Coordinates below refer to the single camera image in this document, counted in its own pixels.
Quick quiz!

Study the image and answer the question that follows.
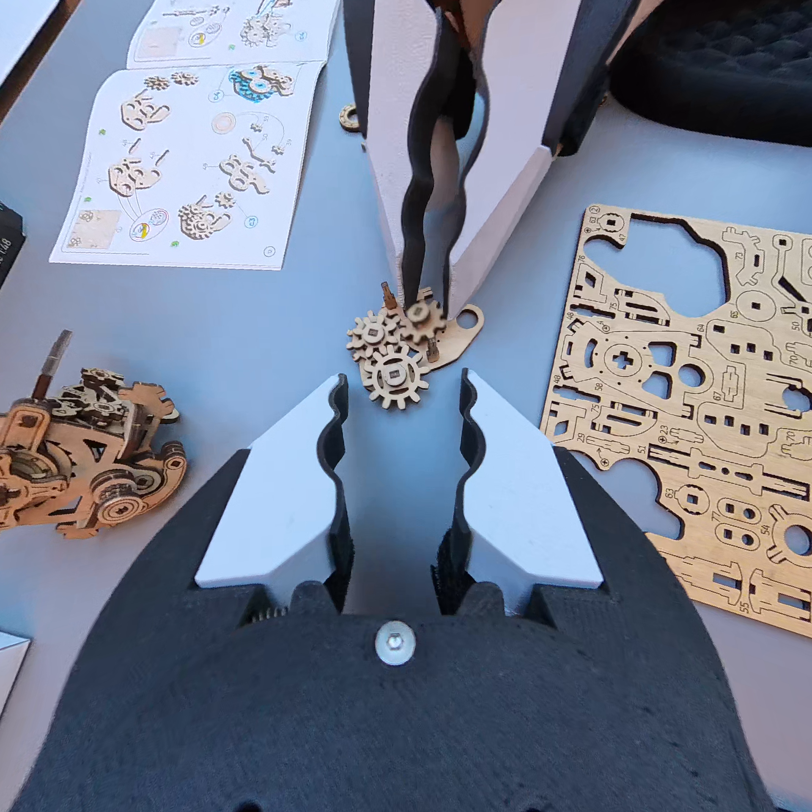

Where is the black cardboard box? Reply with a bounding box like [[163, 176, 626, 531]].
[[0, 202, 25, 288]]

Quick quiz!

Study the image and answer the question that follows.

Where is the white box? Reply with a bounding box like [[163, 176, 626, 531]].
[[0, 630, 31, 721]]

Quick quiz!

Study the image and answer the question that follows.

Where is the wooden gear base plate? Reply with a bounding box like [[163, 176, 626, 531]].
[[360, 282, 486, 394]]

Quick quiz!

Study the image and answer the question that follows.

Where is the grey desk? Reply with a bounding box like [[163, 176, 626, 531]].
[[0, 0, 812, 812]]

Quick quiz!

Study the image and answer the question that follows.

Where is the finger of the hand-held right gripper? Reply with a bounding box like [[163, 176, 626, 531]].
[[448, 0, 582, 318], [362, 0, 475, 305]]

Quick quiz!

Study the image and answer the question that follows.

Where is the small wooden gear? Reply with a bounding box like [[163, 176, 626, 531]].
[[400, 298, 448, 346]]

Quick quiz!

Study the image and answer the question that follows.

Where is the laser-cut wooden parts sheet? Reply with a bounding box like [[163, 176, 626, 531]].
[[540, 204, 812, 639]]

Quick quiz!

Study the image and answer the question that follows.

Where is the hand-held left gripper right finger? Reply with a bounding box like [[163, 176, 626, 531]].
[[435, 368, 605, 617]]

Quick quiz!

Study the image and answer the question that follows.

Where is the assembly instruction booklet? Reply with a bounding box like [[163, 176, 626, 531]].
[[49, 0, 341, 271]]

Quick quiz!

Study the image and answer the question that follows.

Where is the wooden model vehicle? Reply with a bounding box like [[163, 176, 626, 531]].
[[0, 330, 189, 542]]

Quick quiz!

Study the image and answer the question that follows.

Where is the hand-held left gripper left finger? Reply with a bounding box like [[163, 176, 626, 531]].
[[194, 373, 354, 615]]

